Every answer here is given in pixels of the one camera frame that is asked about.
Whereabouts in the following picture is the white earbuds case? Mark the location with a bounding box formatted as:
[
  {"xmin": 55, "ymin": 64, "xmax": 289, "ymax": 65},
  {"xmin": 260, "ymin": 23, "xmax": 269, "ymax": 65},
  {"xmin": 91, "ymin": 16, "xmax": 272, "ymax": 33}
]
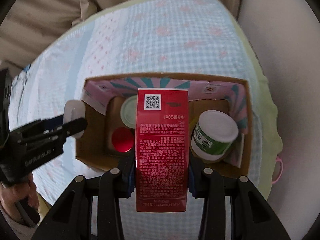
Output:
[{"xmin": 63, "ymin": 100, "xmax": 87, "ymax": 139}]

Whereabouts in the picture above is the checked blue pink blanket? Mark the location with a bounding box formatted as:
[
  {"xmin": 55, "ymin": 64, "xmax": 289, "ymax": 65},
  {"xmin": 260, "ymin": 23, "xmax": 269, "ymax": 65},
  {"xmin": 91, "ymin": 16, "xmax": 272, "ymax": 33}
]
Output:
[{"xmin": 9, "ymin": 0, "xmax": 260, "ymax": 239}]

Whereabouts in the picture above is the light green mattress pad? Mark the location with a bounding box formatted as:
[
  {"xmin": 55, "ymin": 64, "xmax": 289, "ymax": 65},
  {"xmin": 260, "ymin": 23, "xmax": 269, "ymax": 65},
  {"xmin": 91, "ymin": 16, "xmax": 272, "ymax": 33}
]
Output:
[{"xmin": 75, "ymin": 0, "xmax": 283, "ymax": 197}]

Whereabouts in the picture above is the pink ring handle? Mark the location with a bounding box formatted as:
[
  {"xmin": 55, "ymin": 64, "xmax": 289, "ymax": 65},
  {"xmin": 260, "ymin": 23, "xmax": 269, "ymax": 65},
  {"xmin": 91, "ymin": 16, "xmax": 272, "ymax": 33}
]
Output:
[{"xmin": 272, "ymin": 156, "xmax": 284, "ymax": 185}]

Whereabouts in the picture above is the red lid jar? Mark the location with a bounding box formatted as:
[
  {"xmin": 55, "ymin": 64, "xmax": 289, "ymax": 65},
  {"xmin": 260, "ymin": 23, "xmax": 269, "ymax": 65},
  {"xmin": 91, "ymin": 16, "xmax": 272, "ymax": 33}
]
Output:
[{"xmin": 111, "ymin": 127, "xmax": 135, "ymax": 153}]

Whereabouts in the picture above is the green white jar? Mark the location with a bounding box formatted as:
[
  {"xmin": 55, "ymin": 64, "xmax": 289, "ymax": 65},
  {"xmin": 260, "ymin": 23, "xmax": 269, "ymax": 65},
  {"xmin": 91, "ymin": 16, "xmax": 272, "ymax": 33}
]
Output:
[{"xmin": 190, "ymin": 110, "xmax": 239, "ymax": 162}]

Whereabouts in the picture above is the pale green lid jar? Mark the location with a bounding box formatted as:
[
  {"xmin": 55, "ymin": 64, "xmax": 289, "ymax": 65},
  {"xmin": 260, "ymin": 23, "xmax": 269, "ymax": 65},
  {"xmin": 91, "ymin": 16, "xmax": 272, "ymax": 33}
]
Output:
[{"xmin": 120, "ymin": 95, "xmax": 137, "ymax": 129}]

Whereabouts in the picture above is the cardboard organizer box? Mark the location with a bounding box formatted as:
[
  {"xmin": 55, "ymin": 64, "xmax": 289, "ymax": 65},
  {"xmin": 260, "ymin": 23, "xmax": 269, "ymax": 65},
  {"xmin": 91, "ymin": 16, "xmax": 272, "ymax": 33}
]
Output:
[{"xmin": 75, "ymin": 73, "xmax": 252, "ymax": 178}]

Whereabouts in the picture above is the red carton box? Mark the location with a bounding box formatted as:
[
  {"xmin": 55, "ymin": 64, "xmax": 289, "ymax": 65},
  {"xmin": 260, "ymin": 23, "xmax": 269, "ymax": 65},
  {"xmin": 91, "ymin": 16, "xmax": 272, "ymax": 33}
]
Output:
[{"xmin": 135, "ymin": 88, "xmax": 189, "ymax": 212}]

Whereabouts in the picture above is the beige sofa cushion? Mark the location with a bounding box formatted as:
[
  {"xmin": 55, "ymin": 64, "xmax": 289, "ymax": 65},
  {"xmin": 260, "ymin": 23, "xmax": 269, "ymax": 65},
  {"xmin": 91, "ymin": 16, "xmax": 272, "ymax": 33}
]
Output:
[{"xmin": 1, "ymin": 0, "xmax": 241, "ymax": 70}]

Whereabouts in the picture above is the person left hand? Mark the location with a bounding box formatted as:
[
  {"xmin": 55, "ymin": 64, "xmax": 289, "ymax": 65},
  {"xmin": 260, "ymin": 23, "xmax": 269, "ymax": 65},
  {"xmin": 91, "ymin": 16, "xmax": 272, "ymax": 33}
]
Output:
[{"xmin": 1, "ymin": 173, "xmax": 39, "ymax": 224}]

